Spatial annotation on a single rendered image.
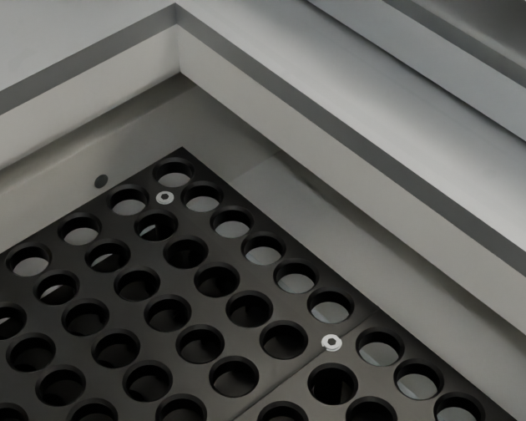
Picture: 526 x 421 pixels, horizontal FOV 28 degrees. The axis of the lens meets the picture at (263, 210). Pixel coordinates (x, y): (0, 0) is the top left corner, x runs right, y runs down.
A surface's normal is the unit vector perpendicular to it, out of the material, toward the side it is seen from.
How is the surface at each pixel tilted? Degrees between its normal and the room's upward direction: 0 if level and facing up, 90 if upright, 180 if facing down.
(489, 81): 90
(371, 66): 0
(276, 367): 0
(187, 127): 90
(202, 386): 0
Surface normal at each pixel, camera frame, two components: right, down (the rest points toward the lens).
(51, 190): 0.67, 0.54
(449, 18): -0.74, 0.49
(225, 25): 0.00, -0.68
